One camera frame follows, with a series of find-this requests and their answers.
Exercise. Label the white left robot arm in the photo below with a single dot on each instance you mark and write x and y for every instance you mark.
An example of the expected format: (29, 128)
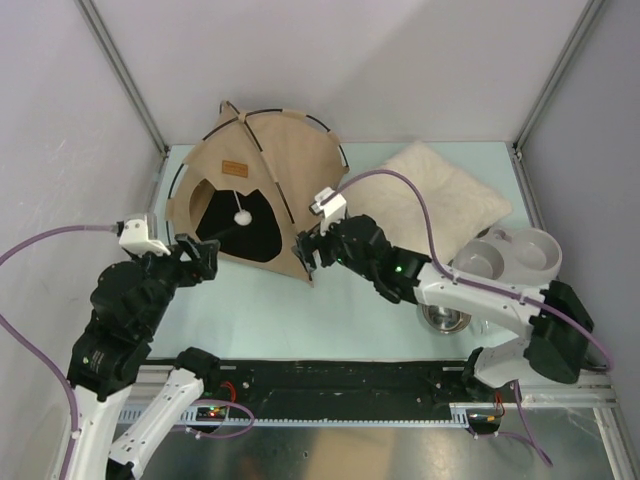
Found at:
(128, 304)

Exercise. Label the aluminium frame post left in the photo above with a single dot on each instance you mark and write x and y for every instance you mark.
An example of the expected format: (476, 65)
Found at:
(104, 40)

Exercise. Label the aluminium frame post right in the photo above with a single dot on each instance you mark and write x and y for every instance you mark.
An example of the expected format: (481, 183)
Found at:
(577, 38)

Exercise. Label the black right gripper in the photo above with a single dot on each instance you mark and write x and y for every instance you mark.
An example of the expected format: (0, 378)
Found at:
(309, 242)

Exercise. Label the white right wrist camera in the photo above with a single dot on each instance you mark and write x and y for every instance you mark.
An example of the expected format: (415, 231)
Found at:
(330, 206)

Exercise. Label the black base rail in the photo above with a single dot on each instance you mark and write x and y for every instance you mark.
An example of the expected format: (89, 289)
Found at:
(348, 391)

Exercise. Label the white pompom toy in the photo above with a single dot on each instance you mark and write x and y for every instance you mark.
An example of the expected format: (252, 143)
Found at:
(243, 218)

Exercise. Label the tan fabric pet tent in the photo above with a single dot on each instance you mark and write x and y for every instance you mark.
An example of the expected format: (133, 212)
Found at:
(258, 245)

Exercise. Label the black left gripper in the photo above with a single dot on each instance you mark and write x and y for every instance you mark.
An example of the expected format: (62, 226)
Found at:
(206, 250)

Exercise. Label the cream fluffy cushion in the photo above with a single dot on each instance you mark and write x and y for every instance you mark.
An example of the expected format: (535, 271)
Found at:
(459, 205)

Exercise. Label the grey double pet bowl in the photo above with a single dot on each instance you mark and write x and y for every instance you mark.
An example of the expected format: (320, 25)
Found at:
(526, 256)

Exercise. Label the stainless steel bowl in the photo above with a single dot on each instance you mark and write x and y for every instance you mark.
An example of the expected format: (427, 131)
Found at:
(445, 320)

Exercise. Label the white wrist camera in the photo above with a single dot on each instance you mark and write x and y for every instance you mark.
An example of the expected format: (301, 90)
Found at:
(330, 206)
(138, 235)

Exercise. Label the clear plastic bottle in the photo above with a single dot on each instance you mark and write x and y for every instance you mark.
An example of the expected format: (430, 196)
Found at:
(480, 328)

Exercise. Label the aluminium frame post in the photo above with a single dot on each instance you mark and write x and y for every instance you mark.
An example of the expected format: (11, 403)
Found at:
(104, 40)
(577, 38)

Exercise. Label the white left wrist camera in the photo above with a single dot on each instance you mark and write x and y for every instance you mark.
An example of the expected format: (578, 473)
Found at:
(138, 235)

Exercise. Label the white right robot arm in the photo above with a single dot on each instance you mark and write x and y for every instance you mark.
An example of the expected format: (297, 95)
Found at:
(551, 325)

